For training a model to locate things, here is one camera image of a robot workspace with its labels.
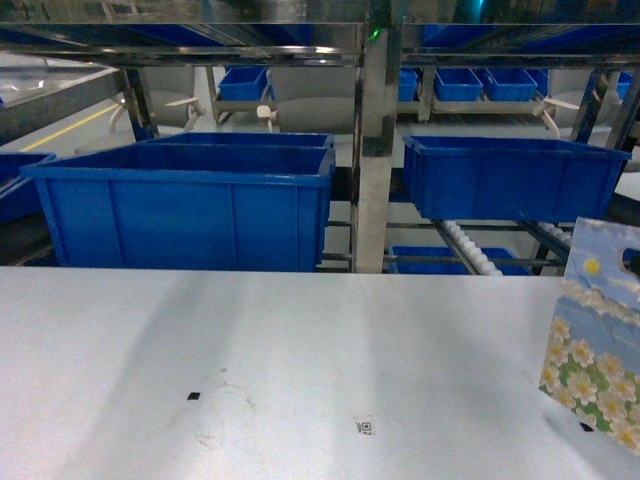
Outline flower gift bag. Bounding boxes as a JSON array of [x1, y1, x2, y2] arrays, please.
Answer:
[[539, 218, 639, 454]]

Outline blue bin lower left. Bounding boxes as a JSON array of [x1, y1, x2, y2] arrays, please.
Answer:
[[22, 132, 336, 272]]

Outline blue bin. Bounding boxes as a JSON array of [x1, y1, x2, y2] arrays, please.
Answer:
[[403, 135, 632, 223], [22, 132, 336, 272]]

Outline blue bin lower right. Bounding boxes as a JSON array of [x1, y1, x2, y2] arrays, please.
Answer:
[[403, 135, 632, 223]]

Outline QR code sticker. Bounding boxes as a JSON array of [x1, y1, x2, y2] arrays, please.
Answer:
[[353, 415, 376, 436]]

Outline steel rack upright post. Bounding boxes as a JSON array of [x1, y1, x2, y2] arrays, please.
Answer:
[[351, 1, 407, 274]]

